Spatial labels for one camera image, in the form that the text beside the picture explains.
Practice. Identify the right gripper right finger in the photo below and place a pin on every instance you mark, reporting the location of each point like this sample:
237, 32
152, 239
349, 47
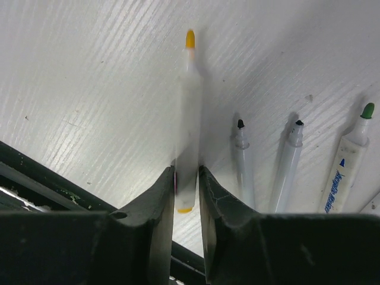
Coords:
242, 246

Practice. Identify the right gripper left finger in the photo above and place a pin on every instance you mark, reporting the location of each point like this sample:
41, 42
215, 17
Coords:
131, 245

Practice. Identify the dark green marker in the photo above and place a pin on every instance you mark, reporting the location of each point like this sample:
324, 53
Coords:
347, 162

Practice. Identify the black cap marker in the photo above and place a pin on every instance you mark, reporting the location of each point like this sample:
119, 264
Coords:
287, 168

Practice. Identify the yellow cap marker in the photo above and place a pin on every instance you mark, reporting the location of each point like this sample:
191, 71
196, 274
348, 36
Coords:
187, 140

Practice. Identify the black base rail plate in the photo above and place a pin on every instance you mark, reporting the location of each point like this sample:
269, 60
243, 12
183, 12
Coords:
185, 266

